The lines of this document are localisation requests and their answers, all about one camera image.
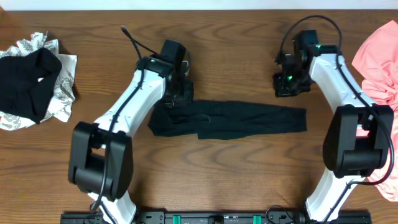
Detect black shirt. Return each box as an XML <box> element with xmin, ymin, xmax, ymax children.
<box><xmin>148</xmin><ymin>100</ymin><xmax>307</xmax><ymax>140</ymax></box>

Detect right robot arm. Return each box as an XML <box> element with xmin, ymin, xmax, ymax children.
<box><xmin>274</xmin><ymin>43</ymin><xmax>394</xmax><ymax>223</ymax></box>

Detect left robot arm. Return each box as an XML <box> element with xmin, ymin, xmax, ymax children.
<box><xmin>60</xmin><ymin>56</ymin><xmax>193</xmax><ymax>223</ymax></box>

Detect pink garment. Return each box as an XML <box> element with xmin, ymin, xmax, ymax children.
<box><xmin>351</xmin><ymin>19</ymin><xmax>398</xmax><ymax>202</ymax></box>

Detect white leaf-patterned cloth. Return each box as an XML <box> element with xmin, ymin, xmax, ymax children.
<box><xmin>1</xmin><ymin>32</ymin><xmax>77</xmax><ymax>131</ymax></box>

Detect black folded garment on left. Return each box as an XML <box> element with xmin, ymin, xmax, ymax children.
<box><xmin>1</xmin><ymin>48</ymin><xmax>62</xmax><ymax>124</ymax></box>

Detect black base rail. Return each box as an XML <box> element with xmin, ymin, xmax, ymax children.
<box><xmin>60</xmin><ymin>209</ymin><xmax>373</xmax><ymax>224</ymax></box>

